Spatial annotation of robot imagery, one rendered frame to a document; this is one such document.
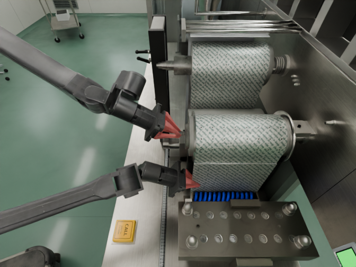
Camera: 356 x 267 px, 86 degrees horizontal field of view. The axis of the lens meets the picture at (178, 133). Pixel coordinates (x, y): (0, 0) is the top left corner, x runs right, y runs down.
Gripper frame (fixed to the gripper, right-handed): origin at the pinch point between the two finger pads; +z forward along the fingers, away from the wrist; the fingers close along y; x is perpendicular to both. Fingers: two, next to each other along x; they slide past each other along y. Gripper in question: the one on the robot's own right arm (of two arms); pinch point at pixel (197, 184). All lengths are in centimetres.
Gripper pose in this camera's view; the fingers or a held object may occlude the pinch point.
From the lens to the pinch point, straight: 66.3
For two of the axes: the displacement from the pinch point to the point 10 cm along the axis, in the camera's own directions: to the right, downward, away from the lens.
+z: 8.8, 3.2, 3.6
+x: 4.8, -5.8, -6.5
